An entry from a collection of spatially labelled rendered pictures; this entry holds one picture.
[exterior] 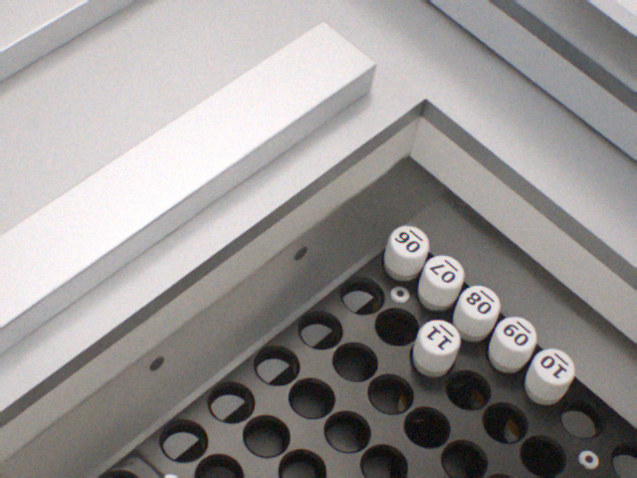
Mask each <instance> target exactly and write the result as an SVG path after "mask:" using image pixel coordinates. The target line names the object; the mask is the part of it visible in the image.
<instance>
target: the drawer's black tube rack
mask: <svg viewBox="0 0 637 478"><path fill-rule="evenodd" d="M354 291H360V292H365V293H367V294H369V295H371V296H372V297H373V298H372V299H371V300H370V301H368V302H367V303H366V304H365V305H364V306H362V307H361V308H360V309H359V310H357V311H356V312H353V311H351V310H350V309H349V308H348V307H347V306H346V305H345V303H344V301H343V297H344V296H345V295H347V294H348V293H350V292H354ZM374 299H375V300H376V302H377V305H378V309H377V310H376V311H374V312H373V313H371V311H372V307H373V303H374ZM408 299H409V293H408V291H407V290H406V289H404V288H402V287H396V288H394V289H392V288H391V287H390V286H389V285H388V284H387V283H386V282H384V281H383V280H382V279H381V278H380V277H379V276H378V275H376V274H375V273H374V272H373V271H372V270H371V269H370V268H368V267H367V266H366V265H364V266H362V267H361V268H360V269H359V270H357V271H356V272H355V273H354V274H352V275H351V276H350V277H349V278H347V279H346V280H345V281H344V282H342V283H341V284H340V285H339V286H337V287H336V288H335V289H334V290H332V291H331V292H330V293H328V294H327V295H326V296H325V297H323V298H322V299H321V300H320V301H318V302H317V303H316V304H315V305H313V306H312V307H311V308H310V309H308V310H307V311H306V312H305V313H303V314H302V315H301V316H300V317H298V318H297V319H296V320H295V321H293V322H292V323H291V324H290V325H288V326H287V327H286V328H285V329H283V330H282V331H281V332H279V333H278V334H277V335H276V336H274V337H273V338H272V339H271V340H269V341H268V342H267V343H266V344H264V345H263V346H262V347H261V348H259V349H258V350H257V351H256V352H254V353H253V354H252V355H251V356H249V357H248V358H247V359H245V360H244V361H243V362H242V363H240V364H239V365H238V366H236V367H235V368H234V369H233V370H231V371H230V372H229V373H228V374H226V375H225V376H224V377H223V378H221V379H220V380H219V381H218V382H216V383H215V384H214V385H213V386H211V387H210V388H209V389H208V390H206V391H205V392H204V393H203V394H201V395H200V396H199V397H198V398H196V399H195V400H194V401H193V402H191V403H190V404H189V405H187V406H186V407H185V408H184V409H182V410H181V411H180V412H179V413H177V414H176V415H175V416H174V417H172V418H171V419H170V420H169V421H167V422H166V423H165V424H164V425H162V426H161V427H160V428H159V429H157V430H156V431H155V432H154V433H152V434H151V435H150V436H149V437H147V438H146V439H145V440H143V441H142V442H141V443H140V444H138V445H137V446H136V447H134V448H133V449H132V450H131V451H130V452H128V453H127V454H126V455H125V456H123V457H122V458H121V459H120V460H118V461H117V462H116V463H115V464H113V465H112V467H111V468H109V469H108V470H107V471H106V472H104V473H103V474H102V475H100V476H99V477H98V478H608V477H607V476H606V475H605V474H604V473H603V472H602V471H600V470H599V469H598V468H597V467H596V466H597V464H598V458H597V456H596V455H597V454H598V453H599V452H600V451H601V450H602V449H603V448H604V447H605V446H606V445H607V444H608V443H609V442H610V441H611V440H612V439H613V438H614V437H615V436H616V435H617V434H618V433H619V432H620V431H621V430H622V429H623V428H624V427H625V426H626V425H627V424H628V423H629V421H627V420H625V421H624V422H623V423H622V424H621V425H620V426H619V427H618V428H617V429H616V430H615V431H614V432H613V433H612V434H611V435H610V436H609V437H608V438H607V439H606V440H605V441H604V442H603V443H602V444H601V445H600V446H599V447H598V448H597V449H596V450H595V451H594V452H593V453H592V452H590V451H583V452H582V453H580V452H579V451H578V450H576V449H575V448H574V447H573V446H572V445H571V444H570V443H568V442H567V441H566V440H565V439H564V438H563V437H562V436H560V435H559V434H558V433H557V432H556V431H555V430H554V429H552V428H551V427H550V426H549V425H548V424H547V423H546V422H544V421H543V420H542V419H541V418H540V417H539V416H538V415H536V414H535V413H534V412H533V411H532V410H531V409H530V408H528V407H527V406H526V405H525V404H524V403H523V402H522V401H520V400H519V399H518V398H517V397H516V396H515V395H514V394H512V393H511V392H510V391H509V390H508V389H507V388H506V387H504V386H503V385H502V384H501V383H500V382H499V381H498V380H496V379H495V378H494V377H493V376H492V375H491V374H490V373H488V372H487V371H486V370H485V369H484V368H483V367H482V366H480V365H479V364H478V363H477V362H476V361H475V360H474V359H472V358H471V357H470V356H469V355H468V354H467V353H466V352H464V351H463V350H462V349H461V348H459V350H458V352H457V355H456V357H455V360H454V362H453V364H452V365H451V367H450V368H449V369H448V371H447V372H446V373H445V374H443V375H441V376H436V377H432V376H427V375H424V374H423V373H421V372H420V371H418V370H417V369H416V367H415V366H414V364H413V360H412V358H413V350H414V345H415V342H416V339H417V336H418V333H419V331H420V330H421V328H422V327H423V325H426V323H429V322H430V321H429V320H428V319H427V318H426V317H424V316H423V315H422V314H421V313H420V312H419V311H418V310H416V309H415V308H414V307H413V306H412V305H411V304H410V303H408V302H407V300H408ZM310 325H323V326H326V327H328V328H330V329H331V330H332V332H330V333H329V334H328V335H327V336H326V337H324V338H323V339H322V340H321V341H319V342H318V343H317V344H316V345H314V346H313V347H311V346H309V345H308V344H307V343H306V342H305V341H304V339H303V337H302V334H301V332H302V330H303V329H304V328H306V327H308V326H310ZM407 328H408V329H409V330H410V332H411V334H412V338H413V339H412V341H411V342H409V343H408V344H406V345H403V341H404V338H405V334H406V331H407ZM267 359H280V360H283V361H285V362H286V363H287V364H288V365H289V366H288V367H287V368H286V369H285V370H284V371H282V372H281V373H280V374H279V375H277V376H276V377H275V378H274V379H273V380H271V381H270V382H269V383H267V382H266V381H264V380H263V379H262V378H261V377H260V376H259V374H258V371H257V367H258V366H259V364H260V363H262V362H263V361H265V360H267ZM456 383H465V385H464V386H461V387H455V388H454V387H450V386H452V385H453V384H456ZM474 387H475V388H476V389H477V390H478V391H479V392H480V393H481V395H482V397H483V401H484V404H483V405H482V406H480V407H478V408H475V409H472V408H471V406H470V404H469V400H470V397H471V395H472V392H473V389H474ZM401 393H402V394H403V396H404V397H405V399H406V402H407V407H406V408H405V409H404V410H403V411H401V412H399V411H398V410H397V405H398V401H399V398H400V395H401ZM223 395H236V396H239V397H240V398H242V399H243V400H244V401H246V402H244V403H243V404H242V405H241V406H239V407H238V408H237V409H236V410H234V411H233V412H232V413H231V414H230V415H228V416H227V417H226V418H225V419H223V420H221V419H219V418H218V417H217V416H216V415H215V414H214V413H213V411H212V408H211V405H212V403H213V402H214V400H216V399H217V398H218V397H220V396H223ZM493 415H497V416H496V417H493V418H488V417H490V416H493ZM509 418H510V419H511V420H512V421H513V422H514V423H515V424H516V425H517V426H518V428H519V430H520V438H519V439H518V440H516V441H514V442H508V441H507V440H506V438H505V436H504V433H503V430H504V428H505V426H506V424H507V421H508V419H509ZM417 419H426V420H424V421H421V422H413V421H414V420H417ZM179 432H186V433H190V434H193V435H194V436H196V437H197V438H198V439H199V440H198V441H196V442H195V443H194V444H193V445H192V446H190V447H189V448H188V449H187V450H185V451H184V452H183V453H182V454H180V455H179V456H178V457H177V458H176V459H172V458H171V457H169V456H168V455H167V454H166V452H165V450H164V448H163V444H164V442H165V441H166V439H167V438H168V437H170V436H171V435H173V434H175V433H179Z"/></svg>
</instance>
